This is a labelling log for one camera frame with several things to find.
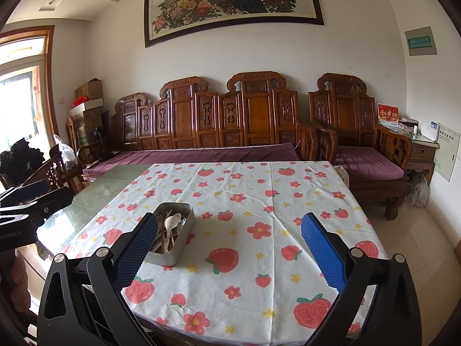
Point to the wooden dining chair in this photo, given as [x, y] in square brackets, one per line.
[54, 169]

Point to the white flat box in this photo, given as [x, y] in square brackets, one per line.
[90, 107]

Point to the grey wall fuse box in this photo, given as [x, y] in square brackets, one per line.
[420, 40]

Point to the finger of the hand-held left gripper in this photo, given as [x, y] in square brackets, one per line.
[32, 190]
[54, 200]

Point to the rectangular metal tin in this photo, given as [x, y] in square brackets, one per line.
[169, 259]

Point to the tissue box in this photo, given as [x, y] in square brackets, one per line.
[408, 124]

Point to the white wall panel door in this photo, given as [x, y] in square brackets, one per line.
[446, 153]

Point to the ceiling light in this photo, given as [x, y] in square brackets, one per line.
[51, 3]

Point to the carved wooden sofa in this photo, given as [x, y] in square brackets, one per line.
[187, 111]

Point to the strawberry print tablecloth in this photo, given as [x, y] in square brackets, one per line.
[252, 187]

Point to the cream plastic spoon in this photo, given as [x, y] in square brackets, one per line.
[176, 218]
[169, 225]

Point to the red desk calendar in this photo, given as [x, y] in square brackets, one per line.
[388, 114]

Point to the white device box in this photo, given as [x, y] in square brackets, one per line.
[429, 129]

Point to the clear plastic bag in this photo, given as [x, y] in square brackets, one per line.
[66, 153]

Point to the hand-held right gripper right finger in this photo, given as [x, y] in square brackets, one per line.
[324, 254]

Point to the wooden door frame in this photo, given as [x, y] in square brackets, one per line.
[52, 86]

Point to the black cloth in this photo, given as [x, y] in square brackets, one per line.
[21, 156]

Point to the brown cardboard box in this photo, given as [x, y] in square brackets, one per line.
[89, 89]

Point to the metal fork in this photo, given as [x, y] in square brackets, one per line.
[160, 220]

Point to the person's left hand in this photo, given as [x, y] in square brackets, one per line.
[19, 277]

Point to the dark wooden chair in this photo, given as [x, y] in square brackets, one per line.
[90, 149]

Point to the purple sofa cushion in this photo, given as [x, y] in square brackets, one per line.
[216, 153]

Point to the purple armchair cushion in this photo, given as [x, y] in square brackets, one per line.
[367, 162]

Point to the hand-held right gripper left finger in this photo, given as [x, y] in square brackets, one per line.
[138, 252]

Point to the framed peacock painting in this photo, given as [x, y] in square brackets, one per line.
[234, 0]

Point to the carved wooden armchair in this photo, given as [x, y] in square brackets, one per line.
[345, 111]

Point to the red artificial flowers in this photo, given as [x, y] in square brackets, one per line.
[80, 101]

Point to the wooden side table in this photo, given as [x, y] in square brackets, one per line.
[421, 153]

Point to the grey plastic bag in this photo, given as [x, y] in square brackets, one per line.
[417, 189]

